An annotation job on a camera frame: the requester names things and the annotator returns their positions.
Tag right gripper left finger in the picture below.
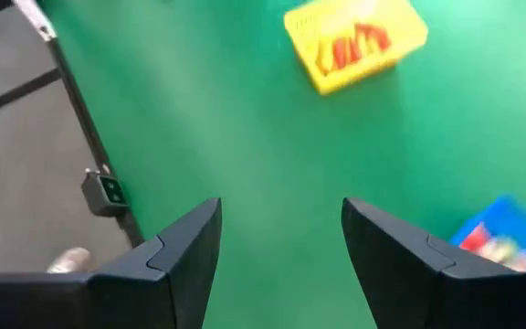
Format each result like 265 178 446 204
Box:
88 196 224 329

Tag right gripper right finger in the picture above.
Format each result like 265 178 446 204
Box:
341 196 457 329

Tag blue plastic basket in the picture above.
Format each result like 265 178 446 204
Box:
448 195 526 274

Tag red chilli pepper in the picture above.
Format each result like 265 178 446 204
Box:
354 22 392 52

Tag grey clamp device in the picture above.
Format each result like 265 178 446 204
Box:
79 167 131 218

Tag green table mat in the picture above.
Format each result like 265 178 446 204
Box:
38 0 526 329

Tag yellow plastic basket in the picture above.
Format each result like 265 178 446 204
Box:
283 0 429 96

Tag black aluminium table frame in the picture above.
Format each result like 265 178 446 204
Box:
11 0 148 250

